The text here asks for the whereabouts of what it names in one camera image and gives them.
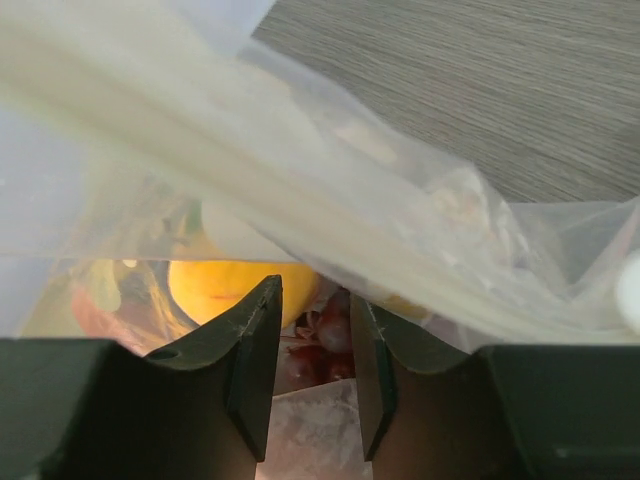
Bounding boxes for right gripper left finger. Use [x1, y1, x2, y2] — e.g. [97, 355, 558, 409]
[1, 276, 282, 479]

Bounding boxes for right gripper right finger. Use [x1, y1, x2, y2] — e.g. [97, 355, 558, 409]
[351, 297, 639, 479]

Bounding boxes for yellow fake fruit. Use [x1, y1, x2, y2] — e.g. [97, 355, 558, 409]
[167, 260, 320, 328]

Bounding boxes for dark red fake grapes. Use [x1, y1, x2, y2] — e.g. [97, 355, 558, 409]
[275, 287, 355, 394]

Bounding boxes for clear polka dot zip bag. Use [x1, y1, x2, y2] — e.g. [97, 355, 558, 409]
[1, 1, 639, 479]

